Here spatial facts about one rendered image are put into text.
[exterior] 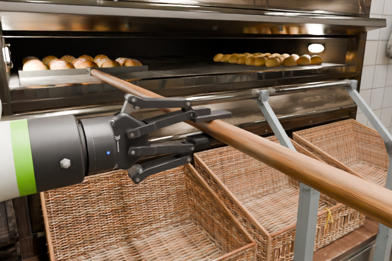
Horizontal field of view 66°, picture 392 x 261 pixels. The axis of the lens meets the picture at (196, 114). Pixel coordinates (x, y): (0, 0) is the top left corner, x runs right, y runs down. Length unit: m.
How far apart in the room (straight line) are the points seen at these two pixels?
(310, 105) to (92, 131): 1.49
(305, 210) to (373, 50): 1.46
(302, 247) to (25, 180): 0.80
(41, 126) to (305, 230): 0.77
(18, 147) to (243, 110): 1.18
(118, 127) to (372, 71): 1.97
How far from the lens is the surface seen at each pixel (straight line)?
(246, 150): 0.41
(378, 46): 2.26
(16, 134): 0.39
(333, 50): 2.17
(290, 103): 1.66
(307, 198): 0.92
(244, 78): 1.42
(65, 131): 0.39
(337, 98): 1.97
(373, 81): 2.27
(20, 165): 0.38
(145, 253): 1.19
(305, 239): 0.98
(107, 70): 1.45
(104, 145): 0.40
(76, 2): 0.96
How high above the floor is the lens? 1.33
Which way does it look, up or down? 14 degrees down
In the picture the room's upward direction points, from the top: straight up
